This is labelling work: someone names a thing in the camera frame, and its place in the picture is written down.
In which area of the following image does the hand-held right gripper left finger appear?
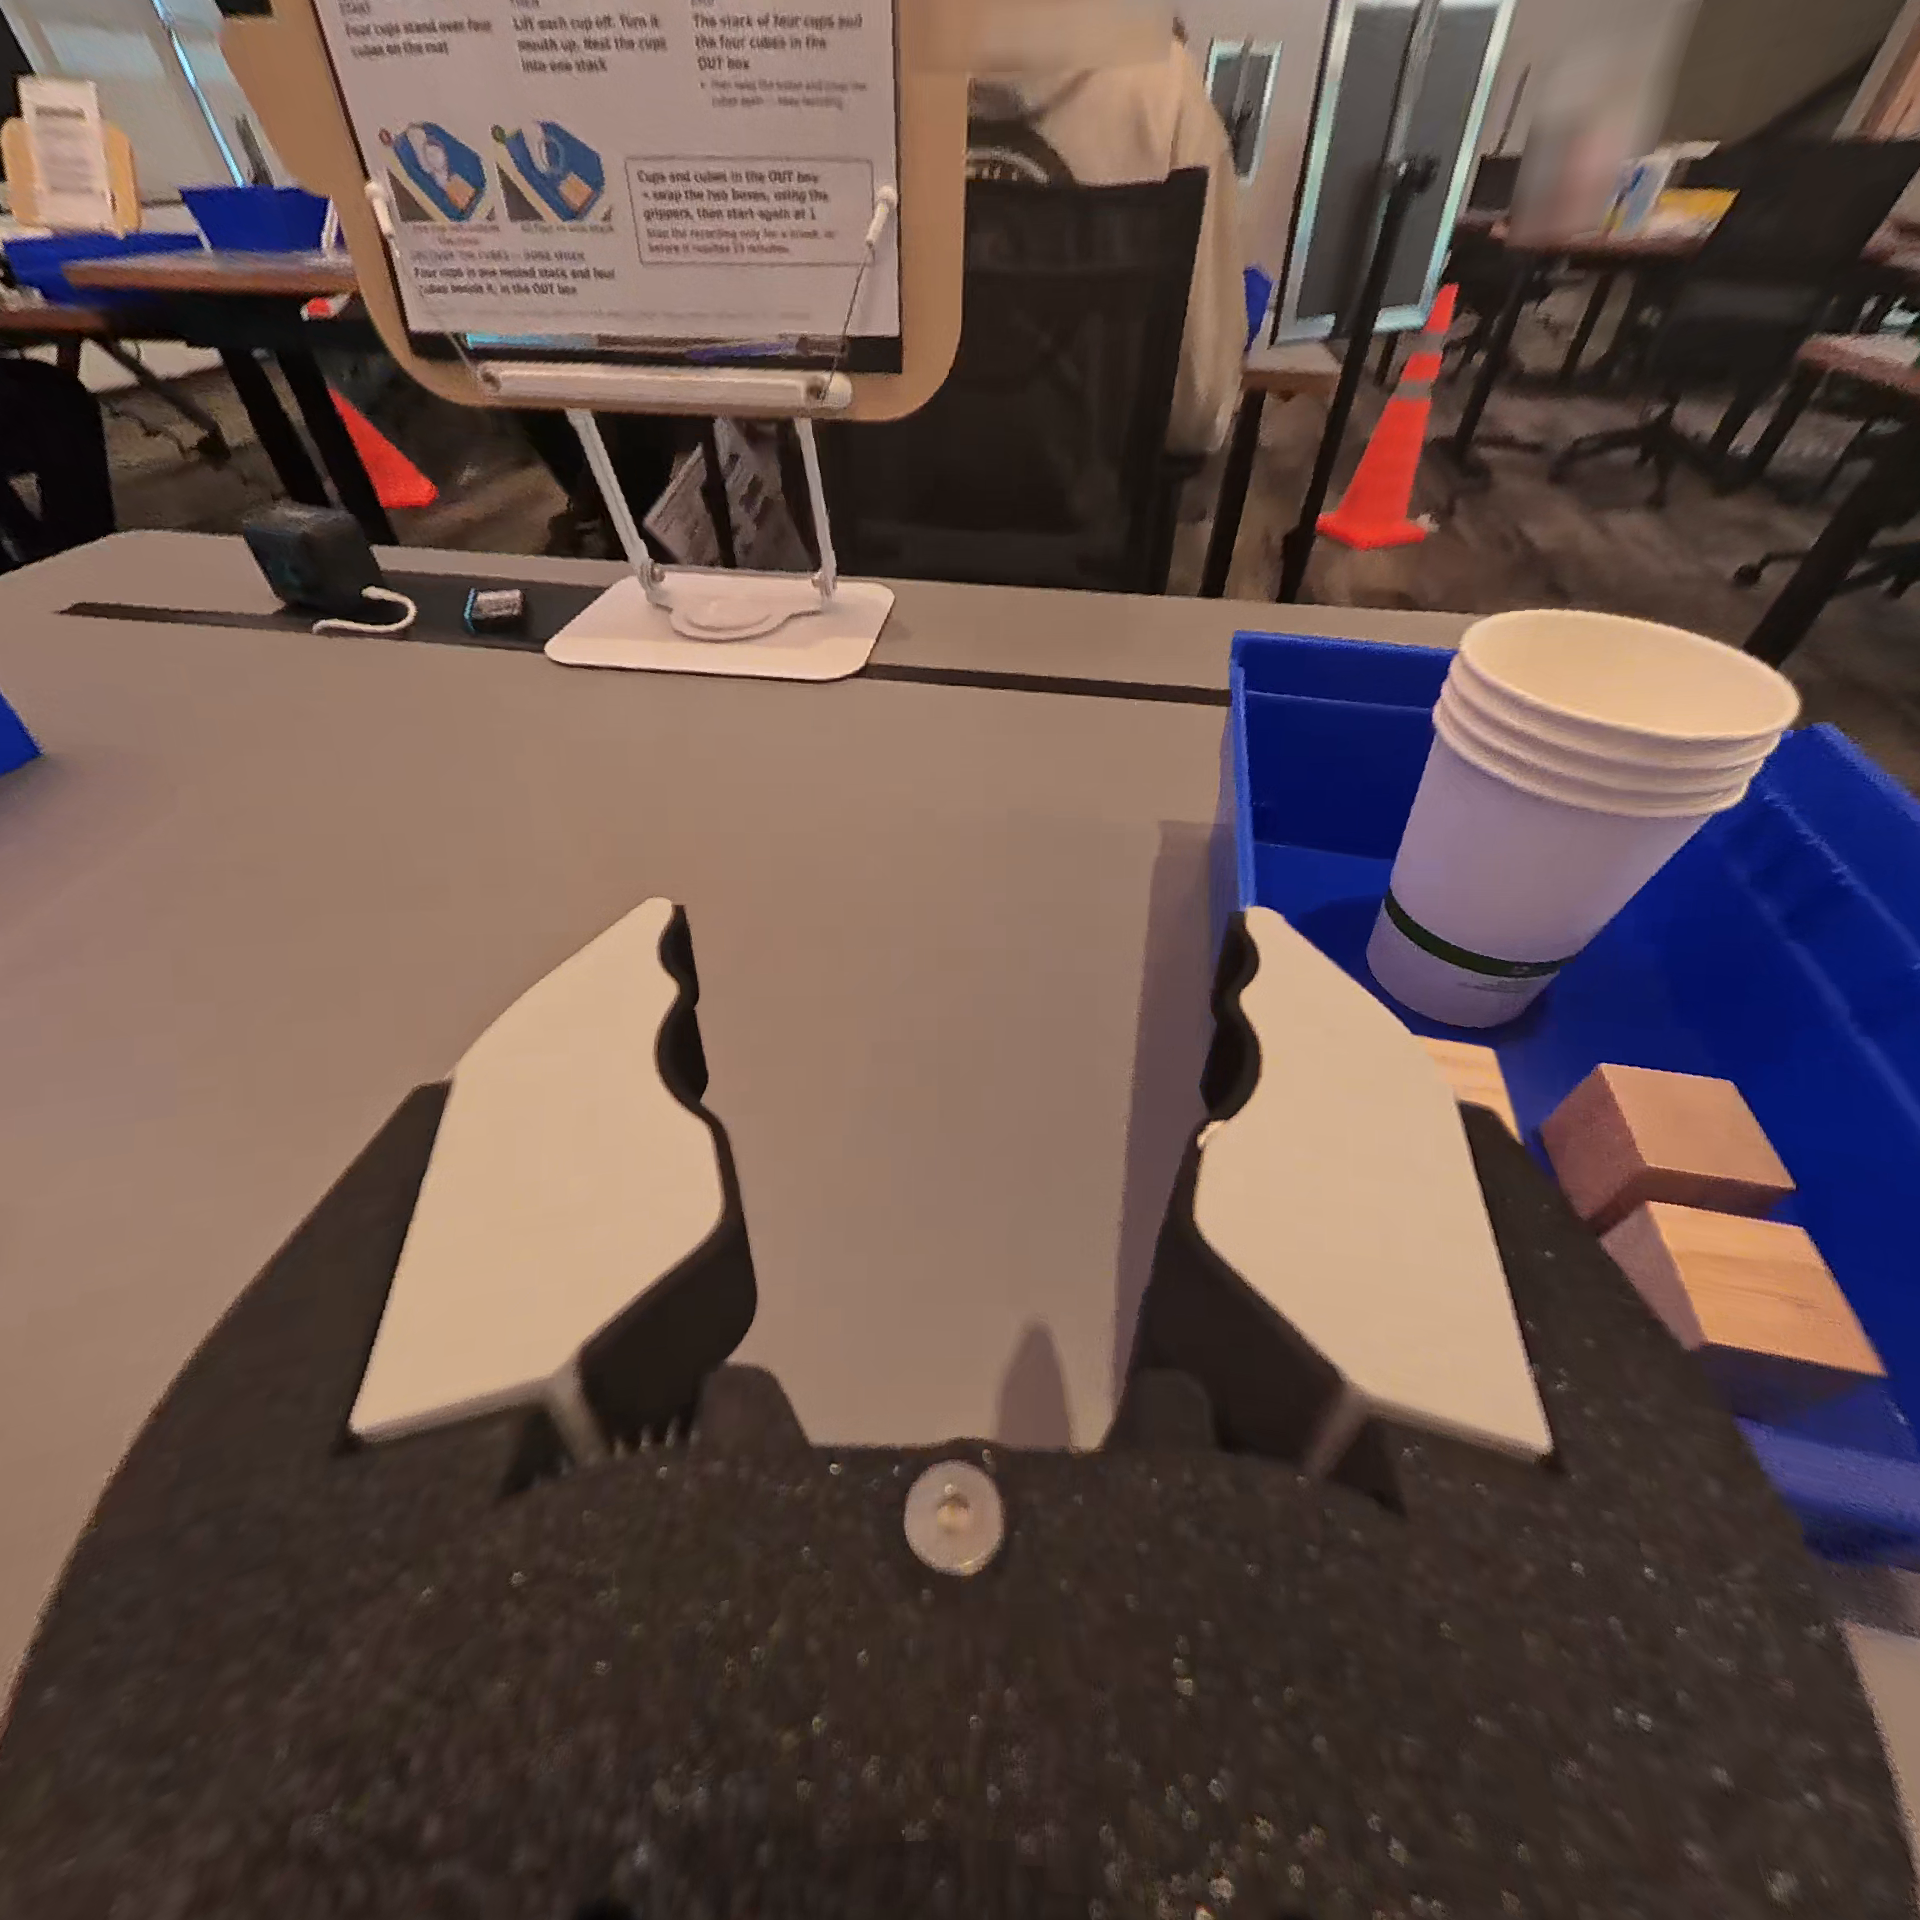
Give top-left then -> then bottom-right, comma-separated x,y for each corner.
344,893 -> 758,1467

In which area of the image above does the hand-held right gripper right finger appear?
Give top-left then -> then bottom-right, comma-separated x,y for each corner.
1132,903 -> 1557,1475

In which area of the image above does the wooden cube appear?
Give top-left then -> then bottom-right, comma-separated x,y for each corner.
1594,1199 -> 1888,1422
1541,1063 -> 1796,1234
1416,1035 -> 1520,1142

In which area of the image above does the white document stand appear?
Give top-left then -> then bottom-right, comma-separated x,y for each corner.
362,180 -> 902,686

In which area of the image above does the printed paper sheet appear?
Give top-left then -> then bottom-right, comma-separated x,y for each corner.
645,417 -> 823,570

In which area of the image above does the orange traffic cone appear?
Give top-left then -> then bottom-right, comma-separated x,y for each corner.
306,300 -> 441,513
1313,281 -> 1460,550

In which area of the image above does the black tripod stand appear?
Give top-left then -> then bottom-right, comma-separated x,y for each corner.
1276,153 -> 1444,605

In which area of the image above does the wooden table with black legs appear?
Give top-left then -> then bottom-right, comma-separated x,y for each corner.
0,252 -> 396,543
1738,333 -> 1920,666

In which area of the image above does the black office chair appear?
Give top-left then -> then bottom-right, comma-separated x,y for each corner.
1552,139 -> 1920,506

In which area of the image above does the metal framed glass panel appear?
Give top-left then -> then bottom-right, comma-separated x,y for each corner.
1276,0 -> 1517,345

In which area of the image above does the instruction sheet on board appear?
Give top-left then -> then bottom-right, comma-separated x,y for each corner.
221,0 -> 973,420

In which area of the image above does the printed instruction sheet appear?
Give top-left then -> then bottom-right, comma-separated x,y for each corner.
306,0 -> 905,377

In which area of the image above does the wooden leaflet holder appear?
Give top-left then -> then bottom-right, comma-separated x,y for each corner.
0,76 -> 142,231

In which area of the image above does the small black action camera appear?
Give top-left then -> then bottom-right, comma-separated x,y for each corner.
239,503 -> 386,610

